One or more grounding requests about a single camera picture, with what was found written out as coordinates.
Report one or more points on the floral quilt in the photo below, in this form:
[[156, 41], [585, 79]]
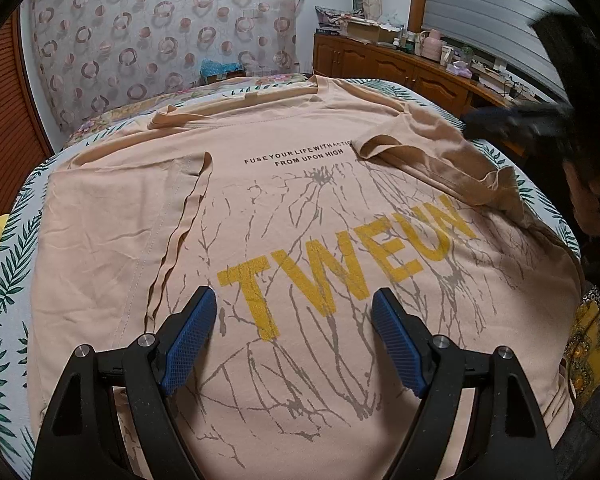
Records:
[[228, 86]]

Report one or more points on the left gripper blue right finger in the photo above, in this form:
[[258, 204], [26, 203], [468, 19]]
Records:
[[433, 368]]

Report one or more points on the teal cloth on box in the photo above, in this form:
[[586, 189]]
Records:
[[211, 71]]

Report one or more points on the palm leaf print sheet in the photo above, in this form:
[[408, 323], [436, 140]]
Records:
[[10, 279]]

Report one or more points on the patterned fabric bag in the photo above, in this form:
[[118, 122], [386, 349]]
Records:
[[331, 22]]

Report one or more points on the pink thermos jug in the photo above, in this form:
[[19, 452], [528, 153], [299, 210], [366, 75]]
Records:
[[430, 45]]

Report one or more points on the beige printed t-shirt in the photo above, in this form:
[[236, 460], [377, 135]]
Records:
[[300, 259]]

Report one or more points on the grey window blind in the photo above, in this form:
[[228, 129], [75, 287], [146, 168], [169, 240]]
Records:
[[501, 28]]

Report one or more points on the yellow patterned cushion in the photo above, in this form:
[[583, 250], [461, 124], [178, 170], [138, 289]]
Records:
[[582, 353]]

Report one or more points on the purple small object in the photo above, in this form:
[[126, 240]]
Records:
[[459, 68]]

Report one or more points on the person right hand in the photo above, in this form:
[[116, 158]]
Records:
[[585, 199]]

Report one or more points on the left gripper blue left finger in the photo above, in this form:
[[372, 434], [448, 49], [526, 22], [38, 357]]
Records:
[[154, 367]]

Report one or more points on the circle pattern lace curtain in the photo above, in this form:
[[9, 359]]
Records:
[[96, 55]]

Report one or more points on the cardboard box on cabinet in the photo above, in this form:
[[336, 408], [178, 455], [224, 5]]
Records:
[[371, 32]]

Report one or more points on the long wooden cabinet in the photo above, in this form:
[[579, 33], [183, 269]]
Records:
[[342, 57]]

